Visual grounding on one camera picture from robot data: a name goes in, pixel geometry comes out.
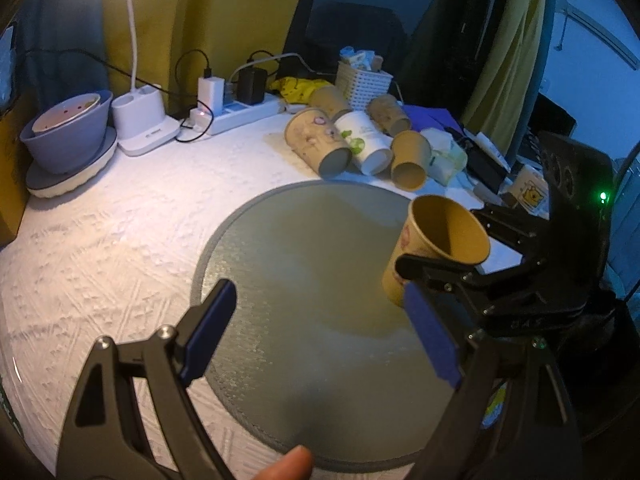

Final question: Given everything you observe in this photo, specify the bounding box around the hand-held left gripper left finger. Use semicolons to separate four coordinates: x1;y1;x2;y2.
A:
56;279;237;480

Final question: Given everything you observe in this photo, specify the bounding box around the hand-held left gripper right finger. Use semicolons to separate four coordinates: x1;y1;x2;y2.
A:
403;281;586;480

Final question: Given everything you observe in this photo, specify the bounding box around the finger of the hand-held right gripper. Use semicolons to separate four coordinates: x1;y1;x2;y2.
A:
394;254;531;321
470;204;551;268

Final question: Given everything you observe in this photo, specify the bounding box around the brown paper cup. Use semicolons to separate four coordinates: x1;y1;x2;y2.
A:
382;195;491;308
367;94;412;137
390;130;432;191
310;85;352;120

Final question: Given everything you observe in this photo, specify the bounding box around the white cup with green print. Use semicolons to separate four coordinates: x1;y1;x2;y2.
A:
334;111;394;176

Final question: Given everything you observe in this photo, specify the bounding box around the large printed kraft cup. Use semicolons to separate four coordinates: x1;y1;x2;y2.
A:
284;108;354;179

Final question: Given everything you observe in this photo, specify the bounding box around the person's left hand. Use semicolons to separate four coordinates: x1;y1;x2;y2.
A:
250;445;315;480

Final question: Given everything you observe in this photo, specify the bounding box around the small box with yellow cartoon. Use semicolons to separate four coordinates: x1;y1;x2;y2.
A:
507;164;550;211

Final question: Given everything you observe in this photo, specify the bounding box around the black case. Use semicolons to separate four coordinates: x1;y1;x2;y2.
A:
462;135;508;193

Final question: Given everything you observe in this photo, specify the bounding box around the white tube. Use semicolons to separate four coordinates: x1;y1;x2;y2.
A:
475;131;512;171

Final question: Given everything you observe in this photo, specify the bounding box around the yellow printed packet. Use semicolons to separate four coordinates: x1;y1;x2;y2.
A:
480;380;508;428

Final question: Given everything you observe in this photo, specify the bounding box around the tissue packet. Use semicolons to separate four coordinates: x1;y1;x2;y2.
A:
422;127;468;186

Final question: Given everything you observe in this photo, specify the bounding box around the grey round mat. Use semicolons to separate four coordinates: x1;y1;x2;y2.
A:
191;181;481;473

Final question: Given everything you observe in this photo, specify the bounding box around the purple cloth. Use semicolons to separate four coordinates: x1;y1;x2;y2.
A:
402;104;458;133

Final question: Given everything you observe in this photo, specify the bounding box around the hanging yellow cloth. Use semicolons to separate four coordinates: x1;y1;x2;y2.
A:
460;0;548;156

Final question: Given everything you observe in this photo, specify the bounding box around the blue and white plate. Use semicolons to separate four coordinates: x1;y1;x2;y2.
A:
25;127;118;200

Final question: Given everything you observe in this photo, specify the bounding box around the white desk lamp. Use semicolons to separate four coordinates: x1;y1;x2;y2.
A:
60;0;182;157

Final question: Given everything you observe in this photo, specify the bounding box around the white air conditioner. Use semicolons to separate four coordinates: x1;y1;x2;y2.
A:
555;0;640;68

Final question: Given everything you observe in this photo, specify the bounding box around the white power strip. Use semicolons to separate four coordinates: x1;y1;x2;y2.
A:
180;94;286;137

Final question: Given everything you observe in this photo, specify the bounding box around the white woven basket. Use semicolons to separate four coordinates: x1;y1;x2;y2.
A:
335;61;394;111

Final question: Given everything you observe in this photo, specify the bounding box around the hanging dark clothing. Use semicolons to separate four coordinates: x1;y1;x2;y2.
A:
400;0;506;121

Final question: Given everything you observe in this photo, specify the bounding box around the blue bowl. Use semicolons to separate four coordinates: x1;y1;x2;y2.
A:
20;90;113;175

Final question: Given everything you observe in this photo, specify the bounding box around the white charger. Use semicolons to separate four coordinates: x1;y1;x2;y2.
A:
198;76;226;111

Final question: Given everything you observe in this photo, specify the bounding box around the black charger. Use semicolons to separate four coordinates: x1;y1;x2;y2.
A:
236;67;267;105

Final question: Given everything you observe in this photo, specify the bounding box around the blue and white packet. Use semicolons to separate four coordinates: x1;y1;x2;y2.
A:
340;46;385;71

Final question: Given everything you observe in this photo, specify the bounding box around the white perforated bowl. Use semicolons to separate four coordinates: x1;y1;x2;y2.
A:
32;94;101;133

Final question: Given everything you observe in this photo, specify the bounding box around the yellow curtain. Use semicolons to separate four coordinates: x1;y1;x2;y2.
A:
102;0;316;116

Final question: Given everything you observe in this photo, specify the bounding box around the white cable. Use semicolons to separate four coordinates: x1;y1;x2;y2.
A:
229;52;306;85

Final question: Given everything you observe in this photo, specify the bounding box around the black cable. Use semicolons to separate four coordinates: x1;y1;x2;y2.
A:
15;49;201;111
174;50;214;111

